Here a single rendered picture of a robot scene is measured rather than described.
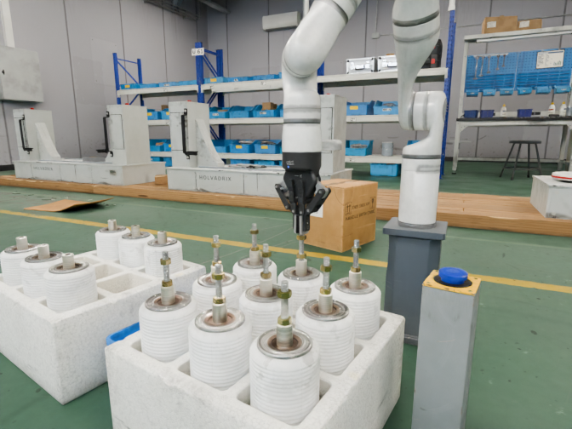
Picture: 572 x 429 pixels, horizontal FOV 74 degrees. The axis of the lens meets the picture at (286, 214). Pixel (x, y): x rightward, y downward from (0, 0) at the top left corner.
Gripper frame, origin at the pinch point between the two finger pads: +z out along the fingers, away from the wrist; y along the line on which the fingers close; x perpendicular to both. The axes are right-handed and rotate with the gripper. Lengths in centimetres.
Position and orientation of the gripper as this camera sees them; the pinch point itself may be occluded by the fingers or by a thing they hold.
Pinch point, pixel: (301, 223)
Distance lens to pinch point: 74.6
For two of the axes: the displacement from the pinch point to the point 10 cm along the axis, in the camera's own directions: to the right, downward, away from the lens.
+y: 7.3, 1.4, -6.7
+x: 6.9, -1.5, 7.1
